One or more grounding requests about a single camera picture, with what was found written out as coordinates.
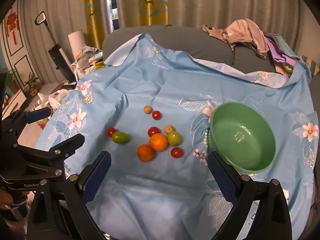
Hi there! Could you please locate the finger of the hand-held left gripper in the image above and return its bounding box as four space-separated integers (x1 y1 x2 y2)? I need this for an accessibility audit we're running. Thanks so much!
0 107 52 147
14 133 86 167

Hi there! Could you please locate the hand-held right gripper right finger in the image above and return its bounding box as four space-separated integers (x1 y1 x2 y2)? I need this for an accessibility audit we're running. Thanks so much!
207 151 293 240

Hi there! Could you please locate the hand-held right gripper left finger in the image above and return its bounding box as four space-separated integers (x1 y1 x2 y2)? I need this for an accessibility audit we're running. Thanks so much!
26 151 112 240

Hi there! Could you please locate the green jujube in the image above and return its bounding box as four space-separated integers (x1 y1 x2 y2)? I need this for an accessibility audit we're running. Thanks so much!
167 131 181 146
112 131 130 144

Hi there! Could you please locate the green plastic bowl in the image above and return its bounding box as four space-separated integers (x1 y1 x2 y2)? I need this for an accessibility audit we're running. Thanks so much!
209 102 277 173

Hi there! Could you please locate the orange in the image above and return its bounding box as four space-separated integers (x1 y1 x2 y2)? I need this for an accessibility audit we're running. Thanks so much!
137 144 154 162
149 133 168 152

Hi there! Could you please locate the white plastic bag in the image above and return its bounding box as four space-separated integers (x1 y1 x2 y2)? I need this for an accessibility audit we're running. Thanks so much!
37 90 68 110

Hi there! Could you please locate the potted plant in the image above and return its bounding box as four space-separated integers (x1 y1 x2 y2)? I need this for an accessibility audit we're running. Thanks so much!
5 69 19 93
22 72 39 97

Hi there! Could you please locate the black upright vacuum cleaner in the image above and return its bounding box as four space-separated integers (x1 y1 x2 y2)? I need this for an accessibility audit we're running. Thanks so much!
35 11 78 83

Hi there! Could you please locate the grey curtain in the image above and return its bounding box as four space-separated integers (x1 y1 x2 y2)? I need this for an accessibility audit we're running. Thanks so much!
166 0 304 34
19 0 88 83

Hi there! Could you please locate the pile of clothes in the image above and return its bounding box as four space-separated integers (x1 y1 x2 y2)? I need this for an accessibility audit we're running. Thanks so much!
71 45 104 75

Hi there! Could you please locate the white cylinder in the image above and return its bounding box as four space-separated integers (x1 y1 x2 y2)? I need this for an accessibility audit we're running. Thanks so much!
68 29 85 58

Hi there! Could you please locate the blue floral bed sheet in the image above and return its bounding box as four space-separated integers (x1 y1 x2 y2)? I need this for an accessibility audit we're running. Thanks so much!
35 33 320 240

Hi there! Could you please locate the yellow deer-print curtain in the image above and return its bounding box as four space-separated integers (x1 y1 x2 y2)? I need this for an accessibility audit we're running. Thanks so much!
84 0 112 49
137 0 168 27

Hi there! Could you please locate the window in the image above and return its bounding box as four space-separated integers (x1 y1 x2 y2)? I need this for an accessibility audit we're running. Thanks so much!
107 0 121 32

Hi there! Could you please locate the purple cloth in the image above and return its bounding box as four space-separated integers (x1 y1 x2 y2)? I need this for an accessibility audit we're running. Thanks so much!
265 34 300 64

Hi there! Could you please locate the pink cloth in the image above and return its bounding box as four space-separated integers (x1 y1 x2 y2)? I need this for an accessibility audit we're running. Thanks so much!
202 18 272 59

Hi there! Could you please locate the grey sofa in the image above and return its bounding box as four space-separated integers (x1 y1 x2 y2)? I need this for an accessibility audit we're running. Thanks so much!
102 26 320 230

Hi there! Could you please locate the red knot wall ornament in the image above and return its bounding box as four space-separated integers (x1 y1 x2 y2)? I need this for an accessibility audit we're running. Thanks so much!
6 9 20 44

